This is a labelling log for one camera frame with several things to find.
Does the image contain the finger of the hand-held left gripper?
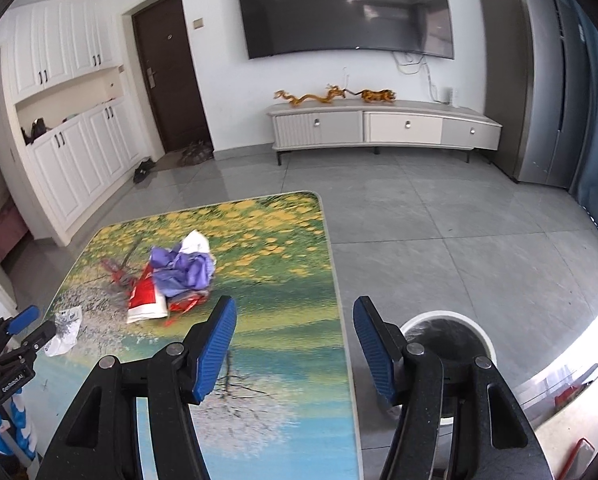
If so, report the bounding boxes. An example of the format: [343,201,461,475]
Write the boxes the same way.
[0,321,58,368]
[0,305,41,356]

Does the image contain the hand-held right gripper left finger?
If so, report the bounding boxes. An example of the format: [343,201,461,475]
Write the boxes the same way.
[35,295,238,480]

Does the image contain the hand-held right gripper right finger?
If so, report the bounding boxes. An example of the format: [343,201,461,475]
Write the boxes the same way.
[353,295,554,480]

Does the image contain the white printed wrapper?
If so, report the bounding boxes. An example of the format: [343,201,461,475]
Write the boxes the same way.
[44,306,83,357]

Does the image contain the shiny red wrapper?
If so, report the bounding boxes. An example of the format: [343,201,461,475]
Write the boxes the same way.
[166,292,210,317]

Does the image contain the white bin with black liner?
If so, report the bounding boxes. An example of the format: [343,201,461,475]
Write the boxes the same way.
[399,311,496,428]

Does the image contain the purple plastic bag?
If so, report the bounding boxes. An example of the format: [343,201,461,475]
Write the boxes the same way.
[149,242,217,301]

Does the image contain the red and white packet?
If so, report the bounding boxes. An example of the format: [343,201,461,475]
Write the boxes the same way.
[126,267,170,325]

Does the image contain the dark red wrapper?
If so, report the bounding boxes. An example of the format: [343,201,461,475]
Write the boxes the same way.
[104,258,145,287]

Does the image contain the white paper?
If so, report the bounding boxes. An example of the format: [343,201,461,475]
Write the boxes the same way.
[180,230,211,256]

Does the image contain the pink bed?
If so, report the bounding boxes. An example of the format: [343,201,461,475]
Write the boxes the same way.
[0,207,30,262]

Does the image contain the coffee table with landscape print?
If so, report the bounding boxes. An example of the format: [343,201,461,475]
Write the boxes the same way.
[16,190,365,480]

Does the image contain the white built-in cabinet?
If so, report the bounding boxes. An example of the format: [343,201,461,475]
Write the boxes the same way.
[2,0,147,247]

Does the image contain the black bag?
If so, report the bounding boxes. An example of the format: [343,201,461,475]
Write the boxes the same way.
[22,117,50,146]

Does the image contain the black shoes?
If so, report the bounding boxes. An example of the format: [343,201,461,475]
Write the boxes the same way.
[132,158,156,184]

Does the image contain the brown shoes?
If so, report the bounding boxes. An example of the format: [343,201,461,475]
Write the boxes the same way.
[179,142,214,167]

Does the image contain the white and grey television cabinet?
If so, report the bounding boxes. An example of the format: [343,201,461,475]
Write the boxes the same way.
[266,99,503,166]

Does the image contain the golden tiger ornament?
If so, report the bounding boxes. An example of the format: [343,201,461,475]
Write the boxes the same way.
[361,88,397,105]

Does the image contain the golden dragon ornament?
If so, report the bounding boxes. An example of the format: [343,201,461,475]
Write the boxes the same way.
[274,84,349,109]

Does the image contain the dark brown door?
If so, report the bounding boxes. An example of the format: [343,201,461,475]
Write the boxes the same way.
[132,0,214,155]

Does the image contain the grey refrigerator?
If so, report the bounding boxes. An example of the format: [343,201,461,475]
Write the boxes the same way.
[478,0,594,191]

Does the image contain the white television cable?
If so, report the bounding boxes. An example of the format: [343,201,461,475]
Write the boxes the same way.
[391,51,440,101]

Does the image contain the wall-mounted black television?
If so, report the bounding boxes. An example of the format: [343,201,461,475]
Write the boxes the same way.
[234,0,454,60]

